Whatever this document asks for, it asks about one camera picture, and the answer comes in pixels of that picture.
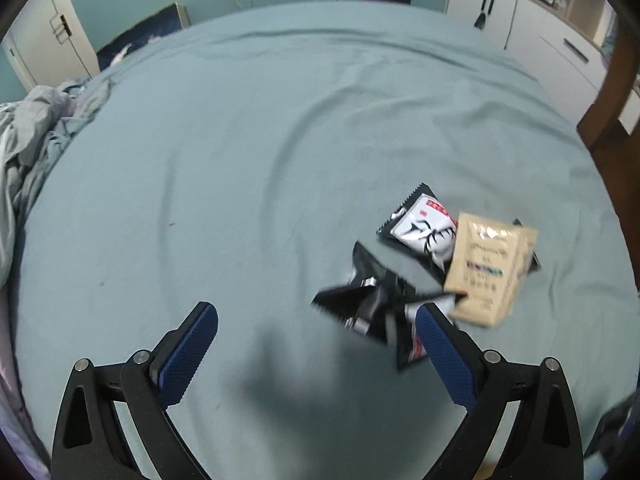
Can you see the white wardrobe door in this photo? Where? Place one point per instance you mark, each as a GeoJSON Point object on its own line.
{"type": "Point", "coordinates": [46, 45]}

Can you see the dark blue framed picture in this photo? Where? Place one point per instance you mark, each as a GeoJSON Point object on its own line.
{"type": "Point", "coordinates": [163, 23]}

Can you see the white cabinet with drawers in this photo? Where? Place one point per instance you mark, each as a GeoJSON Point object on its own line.
{"type": "Point", "coordinates": [565, 44]}

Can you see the teal bed sheet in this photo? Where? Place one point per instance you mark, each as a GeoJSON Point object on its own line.
{"type": "Point", "coordinates": [238, 161]}

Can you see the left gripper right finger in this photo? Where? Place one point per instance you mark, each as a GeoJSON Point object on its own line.
{"type": "Point", "coordinates": [544, 442]}

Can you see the lilac pillow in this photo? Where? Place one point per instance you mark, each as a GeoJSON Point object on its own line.
{"type": "Point", "coordinates": [14, 425]}

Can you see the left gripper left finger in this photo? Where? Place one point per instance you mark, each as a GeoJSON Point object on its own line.
{"type": "Point", "coordinates": [89, 442]}

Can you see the brown wooden chair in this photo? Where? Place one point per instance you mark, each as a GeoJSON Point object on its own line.
{"type": "Point", "coordinates": [615, 152]}

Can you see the tan sachet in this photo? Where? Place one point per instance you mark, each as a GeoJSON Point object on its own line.
{"type": "Point", "coordinates": [488, 268]}

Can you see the grey crumpled duvet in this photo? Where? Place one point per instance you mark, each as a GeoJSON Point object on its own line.
{"type": "Point", "coordinates": [35, 133]}

